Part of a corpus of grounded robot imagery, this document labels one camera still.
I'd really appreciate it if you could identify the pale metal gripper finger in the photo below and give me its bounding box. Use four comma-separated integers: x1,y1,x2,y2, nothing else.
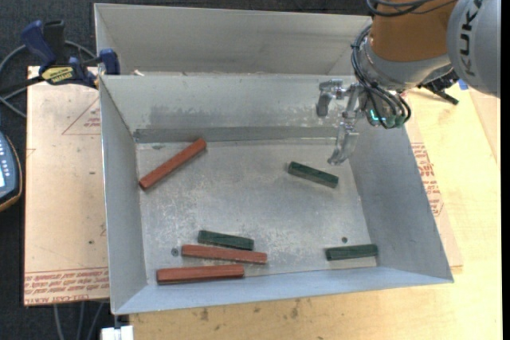
316,78,351,118
327,111,360,166

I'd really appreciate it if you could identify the dark green flat block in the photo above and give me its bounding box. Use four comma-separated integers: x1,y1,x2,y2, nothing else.
287,161,340,190
197,229,256,252
324,243,379,262

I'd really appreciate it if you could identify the grey metal bin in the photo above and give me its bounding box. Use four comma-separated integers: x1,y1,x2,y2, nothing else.
93,2,455,316

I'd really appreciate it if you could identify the red-brown flat block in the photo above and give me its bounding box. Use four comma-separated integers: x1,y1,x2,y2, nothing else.
138,137,208,191
181,244,269,266
155,264,246,286

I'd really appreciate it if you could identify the brown cardboard board red print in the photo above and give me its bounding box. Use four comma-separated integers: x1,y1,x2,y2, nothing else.
23,65,465,307

